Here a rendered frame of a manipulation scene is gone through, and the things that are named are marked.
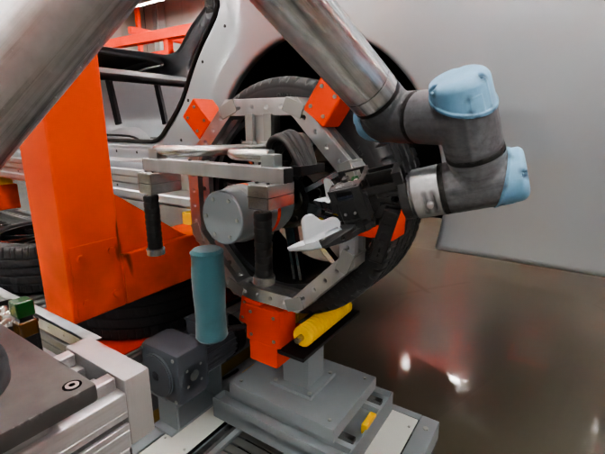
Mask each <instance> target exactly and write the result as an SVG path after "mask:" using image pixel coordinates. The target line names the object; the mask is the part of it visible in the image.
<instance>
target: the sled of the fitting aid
mask: <svg viewBox="0 0 605 454"><path fill-rule="evenodd" d="M212 400H213V415H214V416H215V417H217V418H219V419H221V420H222V421H224V422H226V423H228V424H230V425H232V426H234V427H235V428H237V429H239V430H241V431H244V432H245V433H247V434H249V435H250V436H252V437H254V438H256V439H258V440H261V441H263V442H264V443H265V444H267V445H269V446H271V447H273V448H275V449H278V450H279V451H281V452H283V453H284V454H365V452H366V450H367V448H368V447H369V445H370V444H371V442H372V441H373V439H374V438H375V436H376V434H377V433H378V432H379V430H380V429H381V427H382V426H383V424H384V422H385V421H386V419H387V418H388V416H389V415H390V413H391V411H392V409H393V392H392V391H389V390H386V389H384V388H381V387H379V386H375V390H374V391H373V393H372V394H371V395H370V396H369V397H368V398H367V400H366V401H365V402H364V404H363V405H362V406H361V408H360V409H359V410H358V412H357V413H356V414H355V416H354V417H353V418H352V420H351V421H350V422H349V424H348V425H347V427H346V428H345V429H344V430H343V432H342V433H341V434H340V435H339V436H338V438H337V439H336V440H335V441H334V443H332V442H330V441H328V440H325V439H323V438H322V437H319V436H317V435H315V434H313V433H311V432H309V431H306V430H305V429H303V428H301V427H298V426H296V425H294V424H292V423H290V422H288V421H286V420H284V419H282V418H279V417H277V416H275V415H273V414H271V413H269V412H267V411H265V410H263V409H261V408H258V407H256V406H255V405H253V404H250V403H248V402H246V401H244V400H242V399H239V398H238V397H236V396H234V395H231V394H230V385H228V386H226V387H225V388H223V389H222V390H221V391H220V392H219V393H218V394H216V395H215V396H213V397H212Z"/></svg>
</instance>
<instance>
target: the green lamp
mask: <svg viewBox="0 0 605 454"><path fill-rule="evenodd" d="M8 304H9V309H10V314H11V316H12V317H14V318H15V319H17V320H20V319H22V318H25V317H28V316H31V315H34V314H35V307H34V302H33V299H31V298H30V297H28V296H22V297H19V298H16V299H14V300H11V301H9V302H8Z"/></svg>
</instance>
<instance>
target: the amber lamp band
mask: <svg viewBox="0 0 605 454"><path fill-rule="evenodd" d="M12 324H13V328H14V332H15V333H16V334H18V335H19V336H21V337H23V338H24V339H25V338H28V337H30V336H32V335H34V334H37V333H39V328H38V323H37V319H36V318H34V317H33V319H31V320H29V321H26V322H22V323H18V322H17V321H15V320H13V321H12Z"/></svg>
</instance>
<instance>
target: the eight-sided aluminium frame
mask: <svg viewBox="0 0 605 454"><path fill-rule="evenodd" d="M308 100H309V98H306V97H292V96H286V97H276V98H254V99H231V100H225V101H224V102H223V104H222V105H221V106H220V107H219V111H218V112H217V114H216V115H215V116H214V117H213V119H212V121H211V123H210V124H209V126H208V127H207V129H206V131H205V132H204V134H203V136H202V137H201V139H200V140H199V141H198V143H197V144H196V146H200V145H223V144H226V143H227V142H228V140H229V139H230V137H231V136H232V134H233V133H234V132H235V131H236V129H237V128H238V127H239V125H240V123H241V122H242V120H243V119H244V117H245V114H254V115H263V114H272V115H291V116H292V117H293V118H294V119H295V120H296V121H297V122H298V124H299V125H300V126H301V127H302V129H303V130H304V131H305V133H306V134H307V135H308V136H309V138H310V139H311V140H312V142H313V143H314V144H315V145H316V146H317V148H318V149H319V150H320V151H321V153H322V154H323V155H324V157H325V158H326V159H327V160H328V162H329V163H330V164H331V166H332V167H334V168H335V170H336V171H337V172H339V171H343V170H347V169H351V168H357V167H361V166H365V165H366V164H365V163H364V162H363V160H362V159H361V158H360V157H358V155H357V154H356V153H355V152H354V150H353V149H352V148H351V147H350V146H349V144H348V143H347V142H346V141H345V139H344V138H343V137H342V136H341V135H340V133H339V132H338V131H337V130H336V128H335V127H322V126H321V125H320V124H319V123H318V122H317V121H316V120H315V119H314V118H313V117H312V116H310V115H309V114H308V113H307V112H306V111H304V107H305V105H306V103H307V101H308ZM217 157H218V156H215V157H188V159H191V160H201V161H215V160H216V158H217ZM188 178H189V191H190V205H191V217H192V224H191V227H192V230H193V235H194V237H195V239H196V242H198V243H199V244H200V245H218V246H220V247H222V248H223V249H224V253H223V258H224V268H225V281H226V284H227V285H228V286H227V287H228V288H229V289H230V290H231V292H232V293H233V294H234V295H238V296H239V297H242V296H243V295H244V296H245V297H247V298H249V299H251V300H254V301H258V302H260V303H263V304H269V305H272V306H275V307H278V308H281V309H285V310H287V312H294V313H299V312H300V311H302V310H303V309H305V308H306V307H308V306H309V305H311V304H313V303H314V302H316V301H317V299H318V298H320V297H321V296H322V295H324V294H325V293H326V292H327V291H328V290H330V289H331V288H332V287H333V286H335V285H336V284H337V283H338V282H339V281H340V280H341V279H343V278H344V277H345V276H347V275H348V274H349V273H350V272H352V271H353V270H355V269H356V268H358V267H359V265H361V264H362V263H363V262H364V261H365V254H366V237H363V236H356V237H355V238H353V239H351V240H349V241H346V242H343V243H340V244H339V258H338V259H337V260H336V261H335V262H334V263H332V264H331V265H330V266H329V267H328V268H326V269H325V270H324V271H323V272H322V273H321V274H319V275H318V276H317V277H316V278H315V279H313V280H312V282H311V283H310V284H309V285H307V286H306V287H305V288H304V289H303V290H301V289H297V288H293V287H290V286H284V285H280V284H277V283H275V284H274V285H272V286H255V285H254V283H253V277H252V276H251V275H250V274H249V273H248V271H247V270H246V269H245V268H244V266H243V265H242V264H241V262H240V261H239V259H238V257H237V256H236V255H235V253H234V252H233V250H232V249H231V247H230V246H229V245H226V244H221V243H219V242H218V241H216V240H215V239H214V238H213V237H212V236H211V234H210V233H209V232H208V231H207V229H206V227H205V224H204V220H203V205H204V202H205V200H206V198H207V196H208V195H209V194H210V193H212V192H213V177H201V176H191V175H188Z"/></svg>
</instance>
